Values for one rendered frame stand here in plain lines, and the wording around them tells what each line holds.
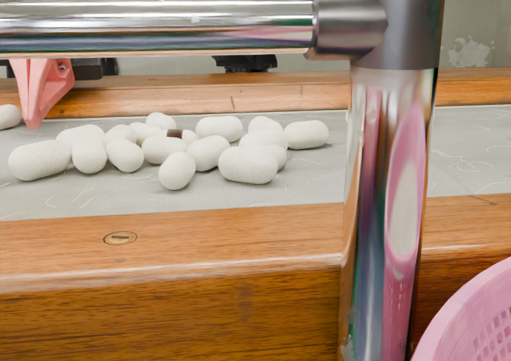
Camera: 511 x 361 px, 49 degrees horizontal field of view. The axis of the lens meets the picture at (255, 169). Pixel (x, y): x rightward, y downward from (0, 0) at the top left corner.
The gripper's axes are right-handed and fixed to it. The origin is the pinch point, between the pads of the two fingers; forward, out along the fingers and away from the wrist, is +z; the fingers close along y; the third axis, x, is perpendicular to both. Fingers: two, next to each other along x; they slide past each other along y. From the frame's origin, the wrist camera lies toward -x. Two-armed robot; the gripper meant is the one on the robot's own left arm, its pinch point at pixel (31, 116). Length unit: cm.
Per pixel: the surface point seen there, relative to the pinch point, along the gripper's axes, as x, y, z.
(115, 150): -6.4, 7.4, 8.1
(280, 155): -7.4, 17.5, 9.6
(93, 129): -4.0, 5.5, 4.5
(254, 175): -8.6, 15.5, 11.8
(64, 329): -17.8, 7.5, 22.7
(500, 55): 131, 151, -128
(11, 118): 2.8, -2.6, -2.1
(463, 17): 123, 135, -144
